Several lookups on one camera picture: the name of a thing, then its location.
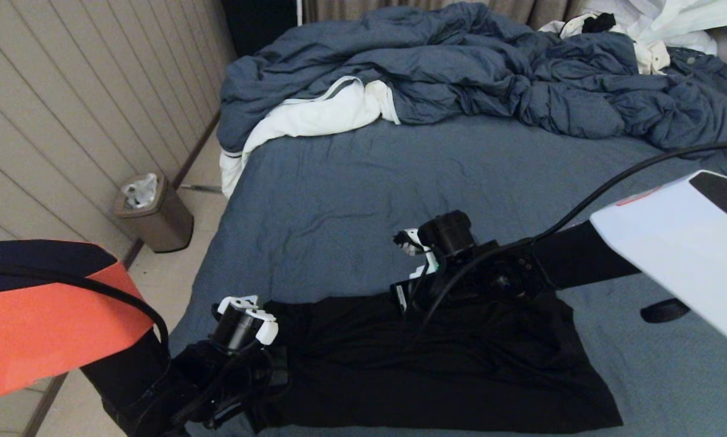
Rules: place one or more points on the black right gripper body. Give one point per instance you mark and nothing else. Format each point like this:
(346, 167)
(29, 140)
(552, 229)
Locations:
(478, 282)

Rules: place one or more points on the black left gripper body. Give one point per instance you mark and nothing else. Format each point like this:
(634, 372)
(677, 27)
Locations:
(235, 382)

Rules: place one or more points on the black t-shirt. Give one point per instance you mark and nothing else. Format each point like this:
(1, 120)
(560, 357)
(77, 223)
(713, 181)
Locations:
(491, 376)

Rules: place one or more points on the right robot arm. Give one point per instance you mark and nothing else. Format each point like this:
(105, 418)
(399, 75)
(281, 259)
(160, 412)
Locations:
(691, 243)

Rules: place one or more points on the bed with blue sheet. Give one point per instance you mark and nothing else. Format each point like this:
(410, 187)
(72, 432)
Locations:
(339, 200)

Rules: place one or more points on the brown trash bin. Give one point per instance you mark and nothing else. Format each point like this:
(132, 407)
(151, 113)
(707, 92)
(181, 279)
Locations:
(169, 227)

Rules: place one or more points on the crumpled blue duvet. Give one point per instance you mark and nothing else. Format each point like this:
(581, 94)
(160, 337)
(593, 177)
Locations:
(460, 64)

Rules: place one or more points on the white quilt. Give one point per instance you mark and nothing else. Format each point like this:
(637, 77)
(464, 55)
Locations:
(314, 114)

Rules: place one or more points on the cream buttoned shirt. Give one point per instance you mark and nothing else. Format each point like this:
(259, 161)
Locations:
(651, 57)

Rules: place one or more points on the small black garment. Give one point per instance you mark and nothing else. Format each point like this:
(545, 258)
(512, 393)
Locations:
(599, 22)

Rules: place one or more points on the beige curtain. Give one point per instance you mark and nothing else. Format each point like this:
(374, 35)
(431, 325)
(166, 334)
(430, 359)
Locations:
(339, 9)

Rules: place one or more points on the dark blue denim garment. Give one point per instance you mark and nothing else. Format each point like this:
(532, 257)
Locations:
(706, 65)

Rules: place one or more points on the white crumpled garment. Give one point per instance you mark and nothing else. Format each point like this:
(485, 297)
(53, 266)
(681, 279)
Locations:
(673, 17)

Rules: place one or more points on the dark cabinet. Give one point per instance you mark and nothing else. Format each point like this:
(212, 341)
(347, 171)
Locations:
(257, 27)

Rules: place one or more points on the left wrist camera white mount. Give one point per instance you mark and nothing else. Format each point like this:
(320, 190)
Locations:
(266, 328)

